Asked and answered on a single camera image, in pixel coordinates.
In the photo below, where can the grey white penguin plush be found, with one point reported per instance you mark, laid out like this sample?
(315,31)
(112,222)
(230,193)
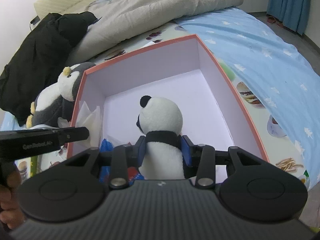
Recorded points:
(57,100)

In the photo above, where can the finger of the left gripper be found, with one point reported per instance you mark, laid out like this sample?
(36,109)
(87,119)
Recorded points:
(67,135)

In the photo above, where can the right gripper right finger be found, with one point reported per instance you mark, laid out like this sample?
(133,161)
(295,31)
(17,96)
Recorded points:
(246,185)

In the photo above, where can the person's left hand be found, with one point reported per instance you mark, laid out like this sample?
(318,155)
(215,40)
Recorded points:
(11,214)

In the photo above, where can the blue curtain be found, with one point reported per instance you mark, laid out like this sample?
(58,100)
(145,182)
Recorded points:
(293,14)

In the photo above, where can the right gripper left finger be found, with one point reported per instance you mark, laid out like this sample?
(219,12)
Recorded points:
(79,185)

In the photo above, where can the grey duvet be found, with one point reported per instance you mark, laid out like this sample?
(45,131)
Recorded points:
(123,19)

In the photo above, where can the panda plush toy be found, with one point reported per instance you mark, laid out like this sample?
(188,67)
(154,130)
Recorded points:
(161,121)

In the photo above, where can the black jacket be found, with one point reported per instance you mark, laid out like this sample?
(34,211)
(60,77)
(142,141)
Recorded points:
(40,60)

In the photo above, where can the blue snack packet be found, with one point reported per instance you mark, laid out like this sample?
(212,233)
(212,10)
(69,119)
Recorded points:
(134,157)

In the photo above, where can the blue patterned bed sheet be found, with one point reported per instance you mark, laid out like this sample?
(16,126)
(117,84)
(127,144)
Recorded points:
(274,71)

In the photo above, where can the orange cardboard box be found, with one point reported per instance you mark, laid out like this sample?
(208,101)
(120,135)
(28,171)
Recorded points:
(182,70)

